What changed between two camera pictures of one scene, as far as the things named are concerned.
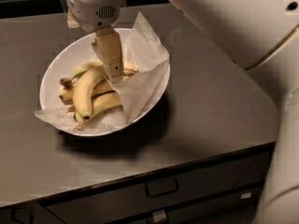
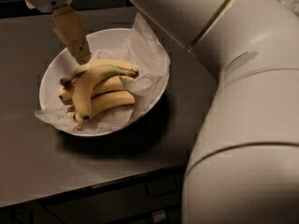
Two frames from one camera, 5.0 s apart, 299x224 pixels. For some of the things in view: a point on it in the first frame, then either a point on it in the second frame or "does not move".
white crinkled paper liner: [148, 53] does not move
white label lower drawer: [159, 216] does not move
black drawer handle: [160, 188] does not move
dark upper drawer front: [115, 203] does not move
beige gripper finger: [108, 49] to [67, 24]
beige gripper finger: [72, 22] to [29, 5]
